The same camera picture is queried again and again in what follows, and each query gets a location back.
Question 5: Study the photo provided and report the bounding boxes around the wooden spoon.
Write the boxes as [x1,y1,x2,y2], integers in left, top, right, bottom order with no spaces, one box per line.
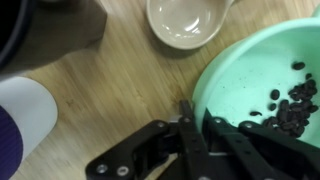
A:
[145,0,236,51]

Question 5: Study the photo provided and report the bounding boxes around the black cup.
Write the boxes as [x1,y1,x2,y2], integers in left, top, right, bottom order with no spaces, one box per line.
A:
[0,0,108,76]

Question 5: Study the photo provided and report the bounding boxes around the light green bowl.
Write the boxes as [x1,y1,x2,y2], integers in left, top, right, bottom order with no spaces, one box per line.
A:
[192,4,320,149]

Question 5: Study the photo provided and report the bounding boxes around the scattered coffee beans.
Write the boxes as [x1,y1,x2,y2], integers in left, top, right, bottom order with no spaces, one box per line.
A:
[249,61,320,138]

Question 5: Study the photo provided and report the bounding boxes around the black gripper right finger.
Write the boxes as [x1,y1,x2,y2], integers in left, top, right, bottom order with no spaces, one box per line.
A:
[203,110,320,180]

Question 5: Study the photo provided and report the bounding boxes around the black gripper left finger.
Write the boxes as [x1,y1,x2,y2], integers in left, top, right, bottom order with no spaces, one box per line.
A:
[84,99,214,180]

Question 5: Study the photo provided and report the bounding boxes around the white cup with blue sleeve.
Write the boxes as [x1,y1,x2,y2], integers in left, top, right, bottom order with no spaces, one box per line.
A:
[0,76,59,180]

